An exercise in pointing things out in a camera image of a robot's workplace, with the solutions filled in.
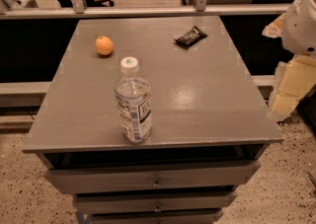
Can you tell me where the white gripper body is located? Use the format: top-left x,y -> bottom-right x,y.
282,0 -> 316,55

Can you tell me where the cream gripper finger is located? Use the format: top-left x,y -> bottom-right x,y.
269,54 -> 316,121
262,14 -> 285,38

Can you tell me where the clear plastic water bottle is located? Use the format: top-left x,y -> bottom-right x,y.
115,57 -> 152,143

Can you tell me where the black snack packet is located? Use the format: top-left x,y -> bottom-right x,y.
174,26 -> 207,49

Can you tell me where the grey drawer cabinet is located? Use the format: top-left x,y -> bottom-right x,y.
24,17 -> 282,224

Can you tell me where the top grey drawer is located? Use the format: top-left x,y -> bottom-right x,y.
45,160 -> 260,194

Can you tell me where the grey drawer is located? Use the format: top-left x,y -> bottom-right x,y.
45,160 -> 260,194
74,190 -> 237,214
91,209 -> 222,224

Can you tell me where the middle grey drawer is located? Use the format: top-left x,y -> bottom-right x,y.
74,190 -> 237,214

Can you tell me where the bottom grey drawer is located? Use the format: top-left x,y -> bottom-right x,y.
91,209 -> 222,224

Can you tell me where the orange fruit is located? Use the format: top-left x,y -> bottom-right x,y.
95,36 -> 114,56

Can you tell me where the metal guard rail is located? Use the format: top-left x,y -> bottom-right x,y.
0,0 -> 289,19

